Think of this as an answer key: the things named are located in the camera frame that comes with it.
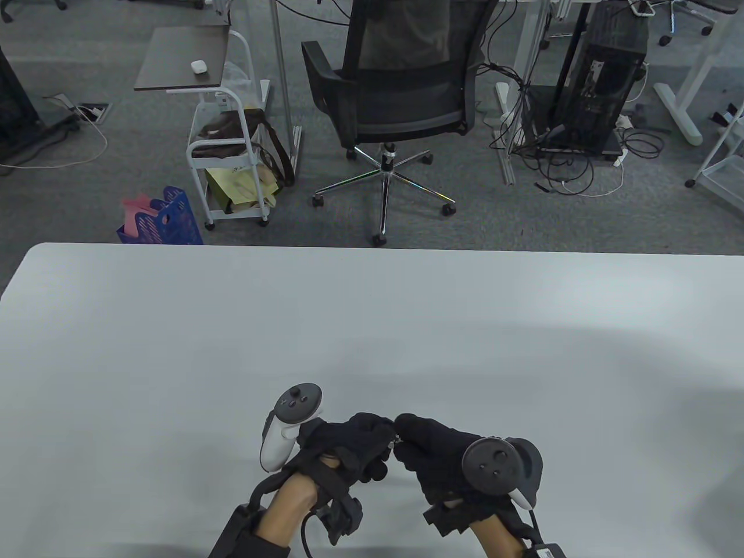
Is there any person's left hand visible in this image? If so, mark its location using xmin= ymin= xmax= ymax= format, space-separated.
xmin=284 ymin=413 xmax=396 ymax=496

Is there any person's right hand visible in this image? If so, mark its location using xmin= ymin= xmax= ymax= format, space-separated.
xmin=394 ymin=413 xmax=524 ymax=509

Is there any person's left forearm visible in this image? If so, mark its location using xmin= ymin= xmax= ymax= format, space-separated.
xmin=230 ymin=472 xmax=324 ymax=558

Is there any person's right forearm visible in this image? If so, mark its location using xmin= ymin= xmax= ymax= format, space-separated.
xmin=468 ymin=511 xmax=535 ymax=558

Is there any black left forearm sensor box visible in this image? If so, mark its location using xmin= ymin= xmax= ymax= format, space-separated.
xmin=208 ymin=505 xmax=267 ymax=558

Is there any grey white right hand controller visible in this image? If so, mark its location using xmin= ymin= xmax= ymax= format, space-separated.
xmin=462 ymin=436 xmax=544 ymax=511

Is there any grey white hand controller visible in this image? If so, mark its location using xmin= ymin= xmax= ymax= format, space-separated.
xmin=260 ymin=382 xmax=323 ymax=473
xmin=462 ymin=436 xmax=544 ymax=511

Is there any grey white left hand controller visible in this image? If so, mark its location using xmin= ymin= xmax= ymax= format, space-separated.
xmin=260 ymin=382 xmax=323 ymax=473

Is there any yellow paper bag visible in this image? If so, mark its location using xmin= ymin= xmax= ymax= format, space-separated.
xmin=205 ymin=163 xmax=282 ymax=214

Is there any blue plastic basket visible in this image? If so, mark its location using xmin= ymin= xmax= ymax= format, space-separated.
xmin=116 ymin=186 xmax=204 ymax=245

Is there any pink paper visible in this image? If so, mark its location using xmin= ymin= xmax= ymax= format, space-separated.
xmin=121 ymin=195 xmax=166 ymax=239

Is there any white rolling cart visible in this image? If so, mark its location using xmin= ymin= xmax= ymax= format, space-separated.
xmin=186 ymin=29 xmax=272 ymax=231

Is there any black mesh office chair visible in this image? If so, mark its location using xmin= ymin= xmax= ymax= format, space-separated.
xmin=301 ymin=0 xmax=500 ymax=248

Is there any brown bag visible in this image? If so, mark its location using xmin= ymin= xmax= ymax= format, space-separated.
xmin=192 ymin=108 xmax=295 ymax=187

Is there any clear plastic bag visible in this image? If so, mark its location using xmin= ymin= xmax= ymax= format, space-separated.
xmin=223 ymin=61 xmax=256 ymax=108

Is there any black computer tower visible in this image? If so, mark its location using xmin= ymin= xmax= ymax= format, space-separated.
xmin=549 ymin=3 xmax=649 ymax=155

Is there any white desk leg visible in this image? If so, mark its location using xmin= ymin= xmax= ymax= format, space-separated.
xmin=495 ymin=0 xmax=553 ymax=187
xmin=654 ymin=17 xmax=744 ymax=146

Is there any dark brown side table top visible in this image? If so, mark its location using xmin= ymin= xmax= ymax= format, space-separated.
xmin=134 ymin=25 xmax=231 ymax=92

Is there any black wheeled chair base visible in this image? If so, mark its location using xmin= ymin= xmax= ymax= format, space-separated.
xmin=631 ymin=0 xmax=717 ymax=47

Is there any black floor stand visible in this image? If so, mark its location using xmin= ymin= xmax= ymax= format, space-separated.
xmin=0 ymin=44 xmax=82 ymax=166

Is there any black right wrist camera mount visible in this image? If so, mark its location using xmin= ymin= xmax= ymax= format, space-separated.
xmin=423 ymin=503 xmax=471 ymax=536

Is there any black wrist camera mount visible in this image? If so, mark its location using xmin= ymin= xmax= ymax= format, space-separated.
xmin=423 ymin=503 xmax=471 ymax=536
xmin=319 ymin=497 xmax=364 ymax=546

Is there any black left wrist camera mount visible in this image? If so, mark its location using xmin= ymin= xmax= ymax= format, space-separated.
xmin=319 ymin=497 xmax=364 ymax=546

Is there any black left glove cable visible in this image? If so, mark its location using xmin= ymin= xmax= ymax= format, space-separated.
xmin=298 ymin=511 xmax=319 ymax=558

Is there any black glove cable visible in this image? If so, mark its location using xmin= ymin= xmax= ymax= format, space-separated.
xmin=298 ymin=511 xmax=319 ymax=558
xmin=523 ymin=507 xmax=547 ymax=544

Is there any black right glove cable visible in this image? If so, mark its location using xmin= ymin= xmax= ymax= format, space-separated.
xmin=523 ymin=507 xmax=547 ymax=544

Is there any black floor cable bundle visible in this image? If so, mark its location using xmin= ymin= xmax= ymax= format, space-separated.
xmin=482 ymin=0 xmax=666 ymax=198

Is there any silver metal post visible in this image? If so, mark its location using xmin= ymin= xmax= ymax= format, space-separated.
xmin=270 ymin=0 xmax=303 ymax=178

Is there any white floor cable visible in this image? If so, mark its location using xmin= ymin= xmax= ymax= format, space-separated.
xmin=0 ymin=113 xmax=109 ymax=170

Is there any white wire rack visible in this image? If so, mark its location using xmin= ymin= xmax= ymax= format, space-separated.
xmin=685 ymin=102 xmax=744 ymax=219

